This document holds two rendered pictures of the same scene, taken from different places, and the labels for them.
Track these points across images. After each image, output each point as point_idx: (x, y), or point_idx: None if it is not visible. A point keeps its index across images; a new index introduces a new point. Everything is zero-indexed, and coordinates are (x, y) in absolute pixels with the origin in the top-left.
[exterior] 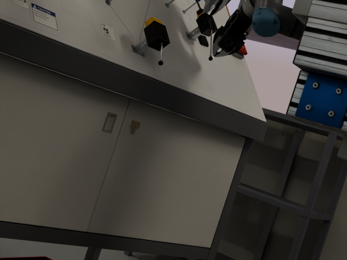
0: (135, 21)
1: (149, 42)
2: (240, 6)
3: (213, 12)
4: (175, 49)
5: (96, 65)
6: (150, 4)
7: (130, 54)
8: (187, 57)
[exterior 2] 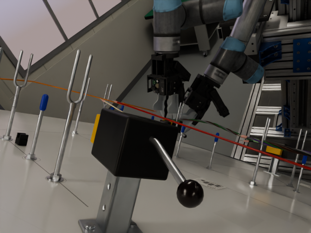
0: (251, 172)
1: (287, 155)
2: (214, 84)
3: (166, 114)
4: (207, 155)
5: None
6: (203, 161)
7: (286, 177)
8: (196, 151)
